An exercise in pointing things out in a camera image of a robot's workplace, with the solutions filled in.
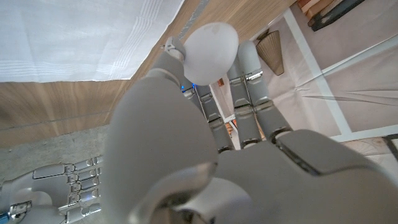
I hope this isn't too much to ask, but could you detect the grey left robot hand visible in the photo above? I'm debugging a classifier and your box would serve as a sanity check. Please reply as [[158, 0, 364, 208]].
[[102, 36, 398, 224]]

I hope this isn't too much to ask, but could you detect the small white cup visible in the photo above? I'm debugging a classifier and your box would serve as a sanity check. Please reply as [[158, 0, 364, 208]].
[[182, 21, 239, 86]]

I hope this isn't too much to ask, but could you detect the white cloth napkin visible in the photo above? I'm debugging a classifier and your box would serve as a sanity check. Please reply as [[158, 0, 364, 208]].
[[0, 0, 186, 83]]

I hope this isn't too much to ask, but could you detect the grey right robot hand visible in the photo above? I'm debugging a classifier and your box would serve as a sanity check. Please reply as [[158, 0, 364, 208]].
[[0, 154, 104, 224]]

